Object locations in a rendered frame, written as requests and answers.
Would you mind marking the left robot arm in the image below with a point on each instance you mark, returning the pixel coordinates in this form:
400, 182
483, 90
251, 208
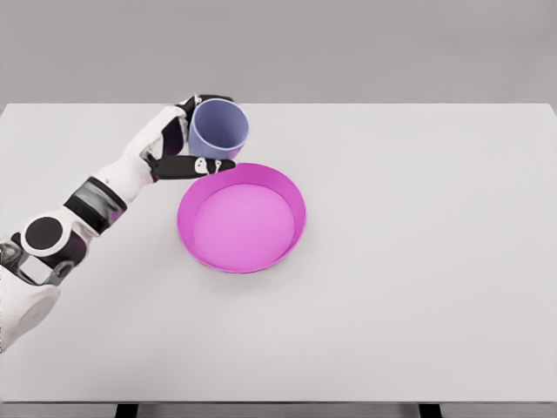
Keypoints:
82, 213

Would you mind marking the lavender blue cup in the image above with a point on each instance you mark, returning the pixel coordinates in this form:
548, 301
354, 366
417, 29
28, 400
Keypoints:
217, 130

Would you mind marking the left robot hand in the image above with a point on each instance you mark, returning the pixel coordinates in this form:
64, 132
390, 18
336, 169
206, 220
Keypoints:
150, 137

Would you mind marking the magenta pink plate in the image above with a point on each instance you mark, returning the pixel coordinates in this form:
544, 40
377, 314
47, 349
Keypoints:
243, 220

